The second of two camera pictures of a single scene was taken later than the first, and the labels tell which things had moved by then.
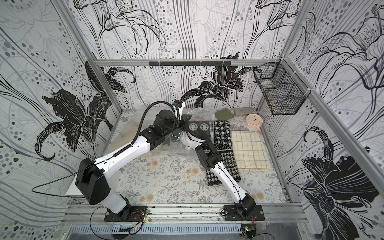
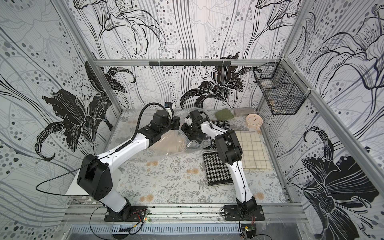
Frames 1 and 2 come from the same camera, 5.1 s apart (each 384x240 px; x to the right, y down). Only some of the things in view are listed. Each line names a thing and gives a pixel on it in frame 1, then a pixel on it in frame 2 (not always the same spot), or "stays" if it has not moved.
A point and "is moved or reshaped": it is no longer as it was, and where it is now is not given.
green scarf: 224,114 stays
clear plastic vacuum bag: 174,131 is moved or reshaped
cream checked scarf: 250,150 stays
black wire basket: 284,90 stays
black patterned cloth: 200,129 is moved or reshaped
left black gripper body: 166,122 stays
